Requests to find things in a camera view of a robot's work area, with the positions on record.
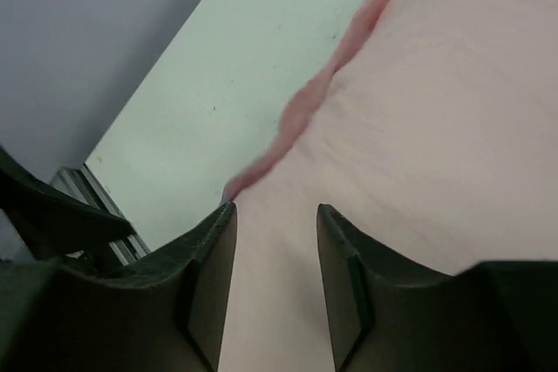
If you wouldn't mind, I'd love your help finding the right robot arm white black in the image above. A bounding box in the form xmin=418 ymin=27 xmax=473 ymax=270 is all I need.
xmin=1 ymin=153 xmax=557 ymax=371

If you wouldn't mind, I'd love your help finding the purple Elsa print pillowcase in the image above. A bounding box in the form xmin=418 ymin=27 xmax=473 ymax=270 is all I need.
xmin=219 ymin=0 xmax=557 ymax=371

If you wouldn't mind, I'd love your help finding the aluminium right side rail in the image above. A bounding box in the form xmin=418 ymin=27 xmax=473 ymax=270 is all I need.
xmin=50 ymin=165 xmax=152 ymax=267

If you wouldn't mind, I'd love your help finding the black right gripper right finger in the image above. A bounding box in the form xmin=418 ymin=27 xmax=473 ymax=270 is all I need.
xmin=316 ymin=204 xmax=557 ymax=371

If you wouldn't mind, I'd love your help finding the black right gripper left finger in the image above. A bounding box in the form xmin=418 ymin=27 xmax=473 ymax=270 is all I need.
xmin=1 ymin=203 xmax=237 ymax=371

